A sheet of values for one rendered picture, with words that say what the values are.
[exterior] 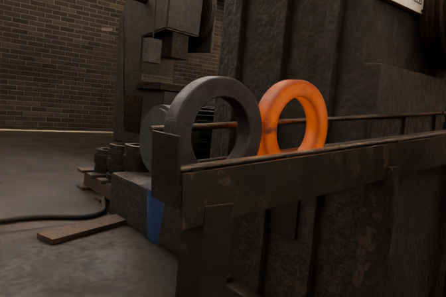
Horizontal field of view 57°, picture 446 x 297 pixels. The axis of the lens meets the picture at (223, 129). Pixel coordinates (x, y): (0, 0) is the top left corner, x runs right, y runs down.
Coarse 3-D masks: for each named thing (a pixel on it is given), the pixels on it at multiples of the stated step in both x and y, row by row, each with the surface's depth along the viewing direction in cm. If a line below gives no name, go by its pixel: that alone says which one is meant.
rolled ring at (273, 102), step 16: (288, 80) 77; (304, 80) 78; (272, 96) 73; (288, 96) 75; (304, 96) 78; (320, 96) 81; (272, 112) 73; (320, 112) 82; (272, 128) 73; (320, 128) 82; (272, 144) 74; (304, 144) 83; (320, 144) 83
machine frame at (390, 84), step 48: (240, 0) 149; (288, 0) 133; (336, 0) 118; (240, 48) 151; (288, 48) 135; (336, 48) 119; (384, 48) 120; (336, 96) 121; (384, 96) 113; (432, 96) 132; (288, 144) 133; (336, 192) 120; (432, 192) 141; (240, 240) 150; (288, 240) 133; (336, 240) 119; (432, 240) 146; (240, 288) 145; (288, 288) 133; (336, 288) 119; (432, 288) 151
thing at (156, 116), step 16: (160, 112) 209; (208, 112) 221; (144, 128) 221; (144, 144) 221; (192, 144) 206; (208, 144) 212; (144, 160) 220; (112, 176) 239; (128, 176) 232; (144, 176) 236; (112, 192) 239; (128, 192) 224; (144, 192) 211; (112, 208) 238; (128, 208) 223; (144, 208) 210; (144, 224) 210; (176, 224) 188; (160, 240) 198; (176, 240) 187
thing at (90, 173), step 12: (120, 144) 280; (132, 144) 257; (96, 156) 285; (108, 156) 283; (120, 156) 266; (132, 156) 246; (84, 168) 297; (96, 168) 287; (108, 168) 269; (120, 168) 266; (132, 168) 248; (144, 168) 249; (84, 180) 300; (96, 180) 269; (108, 180) 265; (108, 192) 265
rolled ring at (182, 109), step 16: (208, 80) 63; (224, 80) 65; (176, 96) 63; (192, 96) 62; (208, 96) 64; (224, 96) 66; (240, 96) 68; (176, 112) 61; (192, 112) 62; (240, 112) 70; (256, 112) 71; (176, 128) 60; (240, 128) 72; (256, 128) 71; (240, 144) 71; (256, 144) 72; (192, 160) 63
